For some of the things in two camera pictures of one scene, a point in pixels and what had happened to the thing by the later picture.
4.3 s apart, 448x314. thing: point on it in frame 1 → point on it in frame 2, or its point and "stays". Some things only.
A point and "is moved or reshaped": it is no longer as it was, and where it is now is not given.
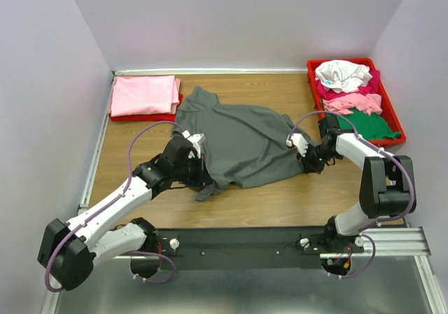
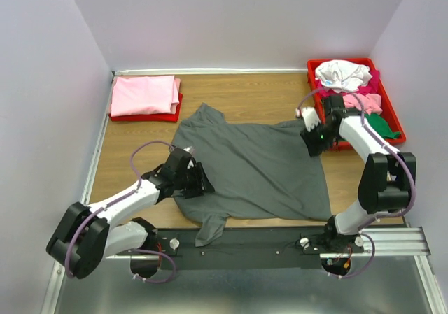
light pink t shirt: [371, 103] stays
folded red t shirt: [147, 117] stays
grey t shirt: [244, 145] is moved or reshaped
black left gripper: [203, 177] → [201, 184]
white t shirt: [343, 75] stays
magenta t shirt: [370, 89] stays
